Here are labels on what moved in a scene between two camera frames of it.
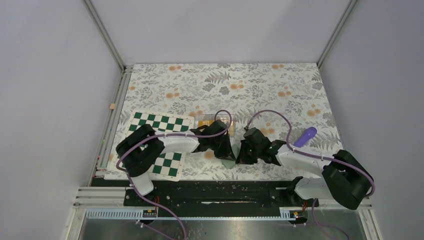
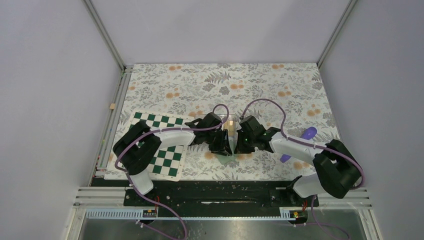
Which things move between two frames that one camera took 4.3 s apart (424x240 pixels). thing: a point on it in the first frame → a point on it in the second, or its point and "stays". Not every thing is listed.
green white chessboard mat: [170, 166] stays
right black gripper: [242, 158] → [240, 149]
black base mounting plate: [254, 195] stays
